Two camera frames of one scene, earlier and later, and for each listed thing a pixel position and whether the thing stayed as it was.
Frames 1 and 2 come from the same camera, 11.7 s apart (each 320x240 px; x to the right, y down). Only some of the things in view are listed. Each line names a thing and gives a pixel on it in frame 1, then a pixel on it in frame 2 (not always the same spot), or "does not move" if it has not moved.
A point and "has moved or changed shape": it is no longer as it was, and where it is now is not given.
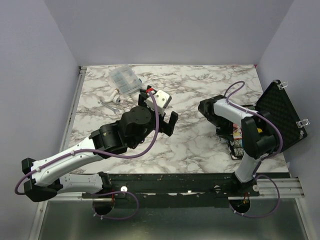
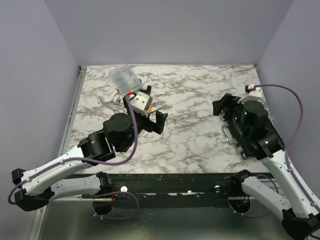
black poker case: x=277 y=105 has moved or changed shape
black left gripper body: x=165 y=127 to x=148 y=125
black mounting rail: x=148 y=190 does not move
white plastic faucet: x=114 y=97 does not move
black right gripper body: x=224 y=127 to x=231 y=101
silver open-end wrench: x=108 y=107 does not move
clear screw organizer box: x=126 y=80 does not move
